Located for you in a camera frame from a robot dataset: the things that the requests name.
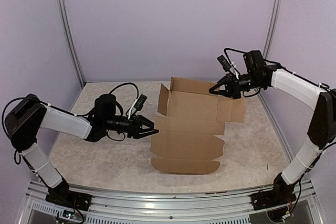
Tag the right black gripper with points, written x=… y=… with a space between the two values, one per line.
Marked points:
x=232 y=85

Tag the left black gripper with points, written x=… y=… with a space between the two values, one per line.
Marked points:
x=135 y=130

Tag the brown cardboard box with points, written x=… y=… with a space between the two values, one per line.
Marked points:
x=190 y=120

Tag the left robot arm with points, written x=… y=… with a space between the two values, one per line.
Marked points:
x=23 y=122

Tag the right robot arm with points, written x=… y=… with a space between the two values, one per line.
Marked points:
x=319 y=98

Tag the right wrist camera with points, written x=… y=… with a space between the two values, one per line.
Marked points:
x=228 y=66

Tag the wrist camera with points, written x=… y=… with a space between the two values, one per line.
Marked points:
x=136 y=106
x=228 y=66

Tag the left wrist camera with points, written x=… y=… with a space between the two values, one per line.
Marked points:
x=136 y=106

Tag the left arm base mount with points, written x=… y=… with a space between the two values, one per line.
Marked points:
x=73 y=199

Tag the front aluminium rail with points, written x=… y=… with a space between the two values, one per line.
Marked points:
x=113 y=206

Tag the right aluminium frame post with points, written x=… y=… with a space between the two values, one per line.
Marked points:
x=272 y=27

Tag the aluminium frame post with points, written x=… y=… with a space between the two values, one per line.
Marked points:
x=70 y=42
x=272 y=27

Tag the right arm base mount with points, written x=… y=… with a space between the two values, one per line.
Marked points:
x=267 y=199

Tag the left aluminium frame post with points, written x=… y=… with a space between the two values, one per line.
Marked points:
x=70 y=42

